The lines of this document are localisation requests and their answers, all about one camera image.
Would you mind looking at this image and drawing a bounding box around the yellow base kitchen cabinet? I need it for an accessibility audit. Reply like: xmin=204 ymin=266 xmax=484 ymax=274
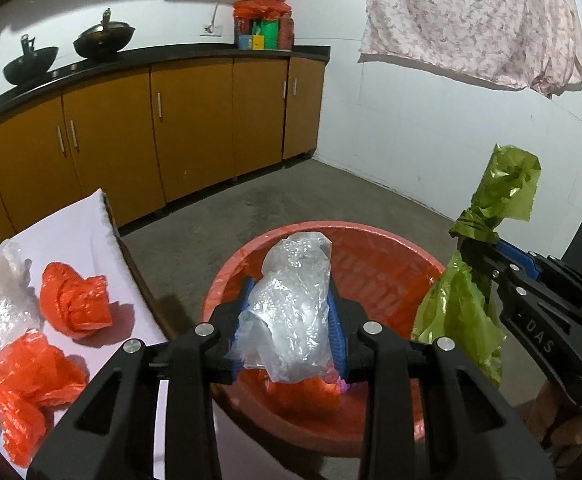
xmin=0 ymin=55 xmax=329 ymax=251

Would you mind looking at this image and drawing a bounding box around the orange bag with groceries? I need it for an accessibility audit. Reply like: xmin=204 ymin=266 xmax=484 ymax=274
xmin=232 ymin=0 xmax=296 ymax=51

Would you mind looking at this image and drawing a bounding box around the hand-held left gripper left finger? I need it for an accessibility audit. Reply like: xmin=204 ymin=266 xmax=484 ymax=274
xmin=26 ymin=276 xmax=257 ymax=480

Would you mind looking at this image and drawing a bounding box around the person's right hand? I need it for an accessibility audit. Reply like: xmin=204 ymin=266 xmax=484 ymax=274
xmin=528 ymin=380 xmax=582 ymax=465

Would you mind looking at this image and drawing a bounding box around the hanging floral cloth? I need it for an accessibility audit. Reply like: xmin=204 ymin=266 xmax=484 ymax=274
xmin=358 ymin=0 xmax=582 ymax=97

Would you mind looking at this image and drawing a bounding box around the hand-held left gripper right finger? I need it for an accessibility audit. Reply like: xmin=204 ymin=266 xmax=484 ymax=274
xmin=327 ymin=285 xmax=556 ymax=480

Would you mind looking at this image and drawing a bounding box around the clear plastic bag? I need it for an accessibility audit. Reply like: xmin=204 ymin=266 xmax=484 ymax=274
xmin=226 ymin=232 xmax=344 ymax=386

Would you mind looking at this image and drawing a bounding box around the pale table cloth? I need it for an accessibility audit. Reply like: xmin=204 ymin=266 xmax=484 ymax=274
xmin=0 ymin=188 xmax=222 ymax=480

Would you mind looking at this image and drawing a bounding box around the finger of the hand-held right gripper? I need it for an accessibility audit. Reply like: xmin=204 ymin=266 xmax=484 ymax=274
xmin=457 ymin=237 xmax=582 ymax=323
xmin=491 ymin=239 xmax=546 ymax=281

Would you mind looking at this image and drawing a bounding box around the black wok with lid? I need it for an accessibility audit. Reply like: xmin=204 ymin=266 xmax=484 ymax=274
xmin=72 ymin=8 xmax=137 ymax=59

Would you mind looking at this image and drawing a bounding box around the green plastic bag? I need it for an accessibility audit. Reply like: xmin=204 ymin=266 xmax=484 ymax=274
xmin=411 ymin=143 xmax=542 ymax=388

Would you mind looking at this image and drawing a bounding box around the orange plastic bag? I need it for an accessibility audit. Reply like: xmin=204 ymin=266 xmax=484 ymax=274
xmin=266 ymin=375 xmax=344 ymax=416
xmin=38 ymin=261 xmax=113 ymax=338
xmin=0 ymin=329 xmax=89 ymax=468

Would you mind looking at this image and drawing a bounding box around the red plastic basin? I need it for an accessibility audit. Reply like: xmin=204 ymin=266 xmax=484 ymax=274
xmin=201 ymin=220 xmax=446 ymax=458

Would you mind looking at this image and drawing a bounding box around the black kitchen countertop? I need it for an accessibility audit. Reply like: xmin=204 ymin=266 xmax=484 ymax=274
xmin=0 ymin=45 xmax=332 ymax=136

